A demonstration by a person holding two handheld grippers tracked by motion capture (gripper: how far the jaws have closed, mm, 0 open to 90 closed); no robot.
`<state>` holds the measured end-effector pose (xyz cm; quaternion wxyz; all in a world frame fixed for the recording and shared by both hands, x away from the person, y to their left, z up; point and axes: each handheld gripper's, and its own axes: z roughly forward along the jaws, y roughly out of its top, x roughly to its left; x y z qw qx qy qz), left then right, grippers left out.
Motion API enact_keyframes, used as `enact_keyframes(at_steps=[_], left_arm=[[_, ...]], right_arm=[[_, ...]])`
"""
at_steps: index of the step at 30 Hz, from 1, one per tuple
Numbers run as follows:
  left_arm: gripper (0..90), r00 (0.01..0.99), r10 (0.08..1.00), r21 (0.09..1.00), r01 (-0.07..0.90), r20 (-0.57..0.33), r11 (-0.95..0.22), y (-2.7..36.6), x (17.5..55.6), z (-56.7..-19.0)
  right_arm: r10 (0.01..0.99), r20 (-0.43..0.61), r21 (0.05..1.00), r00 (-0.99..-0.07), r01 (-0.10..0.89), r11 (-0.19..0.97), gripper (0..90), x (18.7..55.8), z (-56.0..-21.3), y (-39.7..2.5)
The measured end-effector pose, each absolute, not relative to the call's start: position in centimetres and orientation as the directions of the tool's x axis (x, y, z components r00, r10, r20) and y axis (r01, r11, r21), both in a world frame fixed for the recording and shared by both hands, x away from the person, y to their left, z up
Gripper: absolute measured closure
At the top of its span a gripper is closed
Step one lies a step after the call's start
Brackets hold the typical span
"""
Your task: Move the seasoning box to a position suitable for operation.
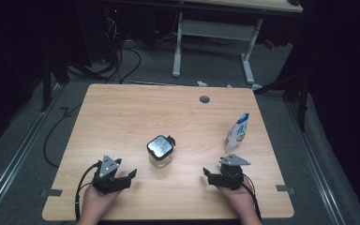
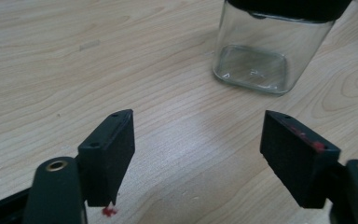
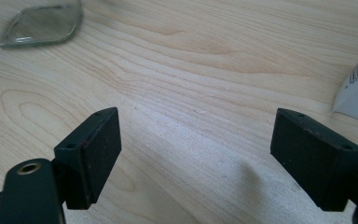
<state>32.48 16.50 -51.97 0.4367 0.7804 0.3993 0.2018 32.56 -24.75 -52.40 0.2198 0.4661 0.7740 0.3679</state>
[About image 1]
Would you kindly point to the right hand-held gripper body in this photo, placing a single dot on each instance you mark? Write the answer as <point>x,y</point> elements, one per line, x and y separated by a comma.
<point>229,179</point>

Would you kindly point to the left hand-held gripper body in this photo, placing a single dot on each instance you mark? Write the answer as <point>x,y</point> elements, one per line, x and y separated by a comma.
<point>107,184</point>

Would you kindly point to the square glass jar black lid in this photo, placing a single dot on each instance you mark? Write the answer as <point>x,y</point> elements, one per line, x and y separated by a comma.
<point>160,147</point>

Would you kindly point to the white blue milk pouch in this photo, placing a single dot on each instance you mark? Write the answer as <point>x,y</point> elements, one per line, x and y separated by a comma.
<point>238,131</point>

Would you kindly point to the person's left hand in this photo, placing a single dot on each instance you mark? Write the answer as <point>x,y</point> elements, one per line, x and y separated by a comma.
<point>95,201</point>

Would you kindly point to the person's right hand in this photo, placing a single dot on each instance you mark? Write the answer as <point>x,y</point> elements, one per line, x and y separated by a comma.
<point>242,200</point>

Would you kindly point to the grey tape strip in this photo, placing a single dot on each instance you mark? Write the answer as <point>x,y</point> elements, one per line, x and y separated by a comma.
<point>285,188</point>
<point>52,192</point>

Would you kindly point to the white plug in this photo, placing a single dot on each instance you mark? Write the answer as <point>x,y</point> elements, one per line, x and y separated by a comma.
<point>202,83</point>

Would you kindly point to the black metal stand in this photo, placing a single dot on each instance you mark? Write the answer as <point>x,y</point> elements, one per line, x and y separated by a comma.
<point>301,100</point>
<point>47,84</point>

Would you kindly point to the dark computer tower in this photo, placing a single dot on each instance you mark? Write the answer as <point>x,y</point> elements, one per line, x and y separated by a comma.
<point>111,28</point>

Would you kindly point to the red object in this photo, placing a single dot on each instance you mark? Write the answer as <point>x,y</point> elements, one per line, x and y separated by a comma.
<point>269,43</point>

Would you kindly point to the white-framed wooden desk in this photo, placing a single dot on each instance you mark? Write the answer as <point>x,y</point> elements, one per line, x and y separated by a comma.
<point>215,30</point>

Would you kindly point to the metal floor rail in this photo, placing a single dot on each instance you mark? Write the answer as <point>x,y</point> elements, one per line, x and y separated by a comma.
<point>18,156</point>
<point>318,168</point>

